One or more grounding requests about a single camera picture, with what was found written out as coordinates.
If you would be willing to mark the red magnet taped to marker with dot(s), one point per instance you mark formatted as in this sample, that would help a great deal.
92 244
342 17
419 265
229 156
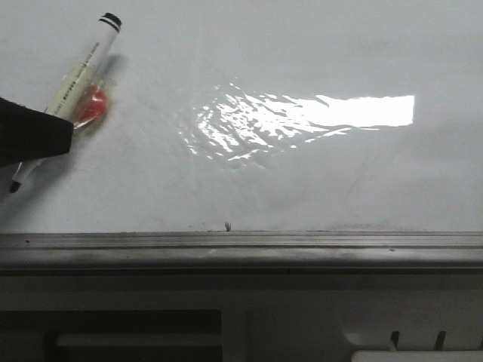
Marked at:
93 104

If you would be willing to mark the grey aluminium whiteboard tray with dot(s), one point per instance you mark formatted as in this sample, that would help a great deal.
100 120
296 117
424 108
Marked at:
119 251

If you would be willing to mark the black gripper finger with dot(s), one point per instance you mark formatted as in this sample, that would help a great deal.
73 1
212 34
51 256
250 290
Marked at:
27 134

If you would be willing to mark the white whiteboard marker pen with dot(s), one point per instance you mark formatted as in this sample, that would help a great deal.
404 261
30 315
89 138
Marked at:
68 94

